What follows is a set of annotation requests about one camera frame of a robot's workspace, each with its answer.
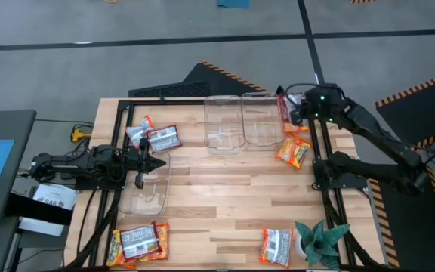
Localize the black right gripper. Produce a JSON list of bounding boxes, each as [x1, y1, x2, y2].
[[276, 85, 319, 127]]

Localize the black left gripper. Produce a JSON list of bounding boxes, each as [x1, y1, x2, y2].
[[125, 138, 168, 190]]

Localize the red Maruchan noodle packet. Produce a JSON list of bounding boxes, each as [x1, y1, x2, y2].
[[119, 221, 162, 261], [276, 93, 302, 124], [147, 125, 183, 153]]

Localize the orange-red Maruchan noodle packet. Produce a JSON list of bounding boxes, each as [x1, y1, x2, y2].
[[124, 114, 156, 149]]

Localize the orange Maruchan noodle packet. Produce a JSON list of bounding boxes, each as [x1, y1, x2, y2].
[[283, 120, 311, 136], [275, 133, 313, 170], [258, 227, 295, 270], [105, 229, 137, 270], [137, 221, 171, 263]]

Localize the clear plastic bin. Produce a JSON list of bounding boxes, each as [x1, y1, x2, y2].
[[118, 150, 172, 217], [240, 91, 287, 153], [203, 94, 246, 156]]

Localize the black hazard-striped floor mat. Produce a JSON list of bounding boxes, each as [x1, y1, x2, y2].
[[128, 60, 267, 100], [368, 70, 435, 272]]

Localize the yellow power plug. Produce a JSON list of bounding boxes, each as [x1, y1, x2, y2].
[[69, 127, 92, 144]]

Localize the blue floor mat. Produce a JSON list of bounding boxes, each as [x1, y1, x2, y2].
[[217, 0, 251, 10]]

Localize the white printed paper sheet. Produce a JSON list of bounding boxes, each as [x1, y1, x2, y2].
[[18, 183, 79, 238]]

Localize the dark grey side table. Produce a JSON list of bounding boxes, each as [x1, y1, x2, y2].
[[0, 109, 37, 224]]

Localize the green plant in white pot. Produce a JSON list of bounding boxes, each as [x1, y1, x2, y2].
[[294, 220, 351, 272]]

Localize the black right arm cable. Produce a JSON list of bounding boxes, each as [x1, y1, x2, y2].
[[284, 82, 319, 96]]

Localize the black aluminium rig frame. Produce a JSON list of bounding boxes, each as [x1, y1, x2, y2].
[[87, 96, 387, 272]]

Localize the black cable bundle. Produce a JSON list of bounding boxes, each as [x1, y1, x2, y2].
[[64, 187, 122, 272]]

